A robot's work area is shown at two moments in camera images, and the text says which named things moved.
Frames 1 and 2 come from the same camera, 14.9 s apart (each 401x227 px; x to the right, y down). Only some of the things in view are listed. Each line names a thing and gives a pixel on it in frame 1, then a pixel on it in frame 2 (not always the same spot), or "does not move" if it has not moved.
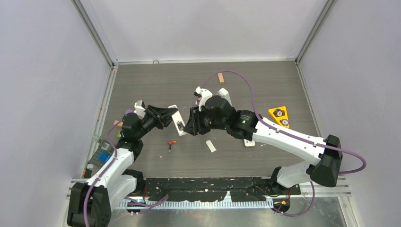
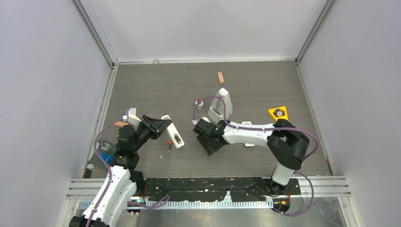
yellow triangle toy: x=280 y=114 does not move
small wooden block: x=221 y=78 does not move
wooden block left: x=119 y=124 does not move
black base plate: x=240 y=188 does not move
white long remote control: x=178 y=121 -> x=176 y=138
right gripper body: x=206 y=122 -> x=209 y=146
